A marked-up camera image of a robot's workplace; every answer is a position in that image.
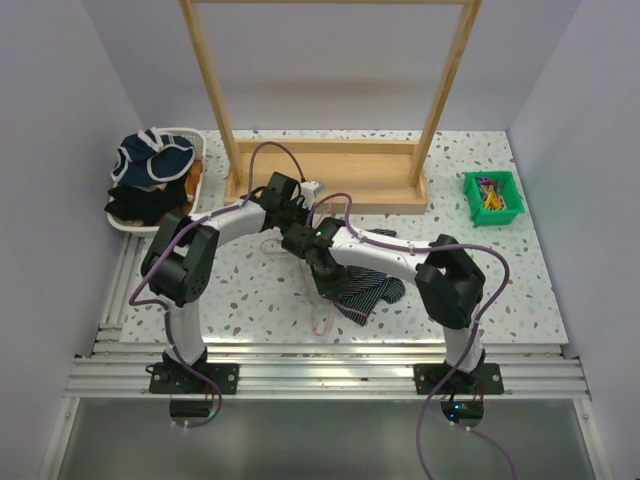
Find pink wire hanger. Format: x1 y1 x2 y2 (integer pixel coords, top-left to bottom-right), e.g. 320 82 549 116
258 188 354 337

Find navy striped underwear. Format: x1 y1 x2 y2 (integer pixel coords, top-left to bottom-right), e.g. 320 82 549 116
333 265 406 326

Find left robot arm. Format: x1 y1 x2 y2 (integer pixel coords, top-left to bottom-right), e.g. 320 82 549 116
129 172 324 395

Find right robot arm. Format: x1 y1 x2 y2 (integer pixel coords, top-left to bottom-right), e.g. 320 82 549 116
281 218 486 395

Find navy white-trimmed underwear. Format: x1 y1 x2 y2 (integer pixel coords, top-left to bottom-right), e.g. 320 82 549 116
111 128 196 188

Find wooden hanging rack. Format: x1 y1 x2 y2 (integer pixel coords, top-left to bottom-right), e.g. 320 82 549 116
178 0 485 216

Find orange garment in basket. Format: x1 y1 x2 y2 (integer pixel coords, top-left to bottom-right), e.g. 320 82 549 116
164 159 204 214

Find white laundry basket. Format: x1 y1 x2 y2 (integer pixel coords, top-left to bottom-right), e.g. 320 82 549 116
104 127 207 237

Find black garment in basket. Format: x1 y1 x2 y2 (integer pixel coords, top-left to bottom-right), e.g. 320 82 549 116
104 181 188 226

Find colourful clothespins in bin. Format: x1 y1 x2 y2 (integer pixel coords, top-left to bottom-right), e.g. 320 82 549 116
475 176 507 211

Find green clothespin bin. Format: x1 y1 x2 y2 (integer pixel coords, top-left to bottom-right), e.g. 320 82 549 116
463 171 526 227

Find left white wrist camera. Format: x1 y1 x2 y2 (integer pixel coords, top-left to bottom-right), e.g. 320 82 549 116
300 180 325 197

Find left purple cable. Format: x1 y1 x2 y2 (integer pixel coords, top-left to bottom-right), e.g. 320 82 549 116
128 141 309 429

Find aluminium mounting rail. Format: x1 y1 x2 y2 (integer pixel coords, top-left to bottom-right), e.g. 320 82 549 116
63 328 590 400

